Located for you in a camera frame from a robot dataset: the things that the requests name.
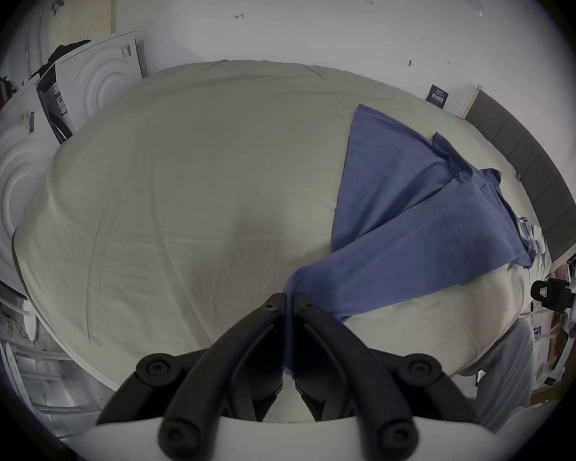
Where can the bed with beige sheet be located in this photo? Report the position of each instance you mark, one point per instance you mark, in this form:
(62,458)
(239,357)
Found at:
(197,199)

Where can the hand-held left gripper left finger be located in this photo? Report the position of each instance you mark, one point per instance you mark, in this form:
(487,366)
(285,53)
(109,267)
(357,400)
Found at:
(230,353)

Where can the blue shirt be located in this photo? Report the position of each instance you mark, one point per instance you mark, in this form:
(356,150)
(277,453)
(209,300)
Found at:
(413,219)

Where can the grey padded headboard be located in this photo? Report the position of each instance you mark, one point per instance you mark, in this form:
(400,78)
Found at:
(533,161)

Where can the person's legs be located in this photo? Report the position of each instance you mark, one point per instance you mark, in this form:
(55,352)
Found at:
(509,372)

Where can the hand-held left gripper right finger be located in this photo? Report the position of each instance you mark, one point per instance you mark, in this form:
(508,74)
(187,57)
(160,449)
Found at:
(345,353)

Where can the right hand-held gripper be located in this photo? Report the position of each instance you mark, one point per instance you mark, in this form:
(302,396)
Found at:
(557,296)

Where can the dark blue card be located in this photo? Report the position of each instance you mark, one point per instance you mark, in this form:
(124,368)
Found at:
(437,95)

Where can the clear plastic bag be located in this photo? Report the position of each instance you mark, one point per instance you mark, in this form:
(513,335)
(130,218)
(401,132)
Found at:
(528,228)

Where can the white washing machine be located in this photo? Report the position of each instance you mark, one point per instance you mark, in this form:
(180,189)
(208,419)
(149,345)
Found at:
(9,180)
(96,79)

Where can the cream foam pad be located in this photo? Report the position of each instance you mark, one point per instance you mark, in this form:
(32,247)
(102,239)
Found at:
(84,17)

